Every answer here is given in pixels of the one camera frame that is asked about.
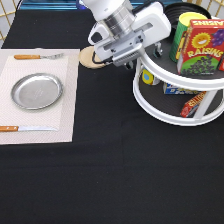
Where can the silver metal plate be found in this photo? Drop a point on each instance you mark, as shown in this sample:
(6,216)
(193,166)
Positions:
(37,91)

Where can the round wooden coaster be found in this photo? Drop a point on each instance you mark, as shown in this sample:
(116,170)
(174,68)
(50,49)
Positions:
(89,59)

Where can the white two-tier lazy Susan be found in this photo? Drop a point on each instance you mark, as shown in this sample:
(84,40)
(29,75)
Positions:
(167,107)

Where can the black ribbed bowl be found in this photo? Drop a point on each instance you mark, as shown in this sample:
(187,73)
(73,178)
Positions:
(174,10)

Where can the black tablecloth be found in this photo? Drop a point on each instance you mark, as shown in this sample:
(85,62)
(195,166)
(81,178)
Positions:
(122,167)

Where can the wooden-handled fork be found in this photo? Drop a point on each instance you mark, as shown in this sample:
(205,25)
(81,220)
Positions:
(31,57)

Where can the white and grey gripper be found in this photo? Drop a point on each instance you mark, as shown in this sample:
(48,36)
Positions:
(122,33)

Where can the blue and white box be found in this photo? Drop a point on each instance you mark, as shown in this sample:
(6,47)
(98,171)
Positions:
(171,89)

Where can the blue and yellow can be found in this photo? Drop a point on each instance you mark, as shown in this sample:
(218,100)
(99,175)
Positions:
(148,78)

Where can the wooden-handled knife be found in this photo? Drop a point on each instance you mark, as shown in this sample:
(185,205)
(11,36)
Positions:
(25,128)

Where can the beige placemat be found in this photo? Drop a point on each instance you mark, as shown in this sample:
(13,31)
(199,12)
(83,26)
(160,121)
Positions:
(60,115)

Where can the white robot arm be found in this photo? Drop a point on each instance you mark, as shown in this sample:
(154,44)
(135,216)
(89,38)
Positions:
(122,33)

